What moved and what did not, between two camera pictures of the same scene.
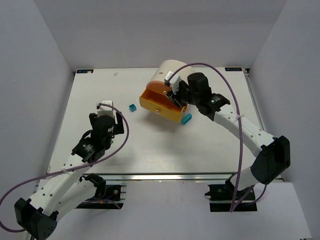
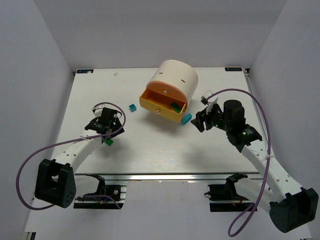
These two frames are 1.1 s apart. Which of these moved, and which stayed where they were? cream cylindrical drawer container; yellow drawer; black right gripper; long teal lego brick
Moved: black right gripper
Stayed: cream cylindrical drawer container; yellow drawer; long teal lego brick
